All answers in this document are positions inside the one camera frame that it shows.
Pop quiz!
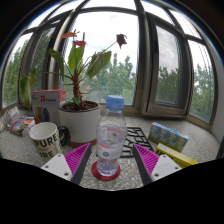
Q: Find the red and white cardboard box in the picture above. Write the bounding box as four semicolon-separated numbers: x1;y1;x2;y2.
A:
31;89;67;127

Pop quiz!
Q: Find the yellow glue box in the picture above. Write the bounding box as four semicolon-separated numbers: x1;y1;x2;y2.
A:
154;143;199;169

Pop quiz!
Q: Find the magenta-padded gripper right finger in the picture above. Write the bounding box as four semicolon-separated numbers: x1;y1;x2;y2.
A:
132;143;183;186

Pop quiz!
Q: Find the white mug with black lettering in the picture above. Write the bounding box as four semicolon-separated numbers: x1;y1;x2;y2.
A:
29;121;72;164

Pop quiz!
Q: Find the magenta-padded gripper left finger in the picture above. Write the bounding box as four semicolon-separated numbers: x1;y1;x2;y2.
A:
40;142;93;186

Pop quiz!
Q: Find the flat round red coaster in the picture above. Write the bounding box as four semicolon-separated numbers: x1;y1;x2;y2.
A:
91;160;122;182

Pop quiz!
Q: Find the colourful marker pack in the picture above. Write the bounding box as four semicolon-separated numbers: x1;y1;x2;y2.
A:
9;115;36;136

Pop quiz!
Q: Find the light blue tissue pack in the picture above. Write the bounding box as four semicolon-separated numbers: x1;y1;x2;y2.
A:
147;121;189;153

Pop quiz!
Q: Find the clear blue-capped water bottle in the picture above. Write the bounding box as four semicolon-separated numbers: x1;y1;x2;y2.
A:
95;94;128;178

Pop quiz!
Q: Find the red-flowered plant in white pot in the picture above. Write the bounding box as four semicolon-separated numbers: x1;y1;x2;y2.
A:
19;31;128;148

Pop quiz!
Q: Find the dark metal window frame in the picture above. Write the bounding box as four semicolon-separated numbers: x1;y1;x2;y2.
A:
0;0;218;133

